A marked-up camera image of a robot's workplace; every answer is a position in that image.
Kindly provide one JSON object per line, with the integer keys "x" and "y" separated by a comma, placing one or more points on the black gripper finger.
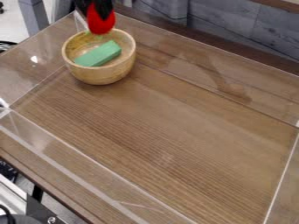
{"x": 104, "y": 8}
{"x": 83, "y": 4}

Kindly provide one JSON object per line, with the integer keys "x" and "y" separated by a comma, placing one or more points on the red plush fruit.
{"x": 97, "y": 25}

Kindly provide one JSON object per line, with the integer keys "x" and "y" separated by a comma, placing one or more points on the green rectangular block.
{"x": 100, "y": 55}

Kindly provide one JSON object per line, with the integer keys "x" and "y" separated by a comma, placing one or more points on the wooden bowl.
{"x": 112, "y": 71}

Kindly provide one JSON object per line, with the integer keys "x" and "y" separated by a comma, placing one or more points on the clear acrylic tray walls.
{"x": 187, "y": 143}

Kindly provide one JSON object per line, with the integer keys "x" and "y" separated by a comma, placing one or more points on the black metal table leg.
{"x": 37, "y": 193}

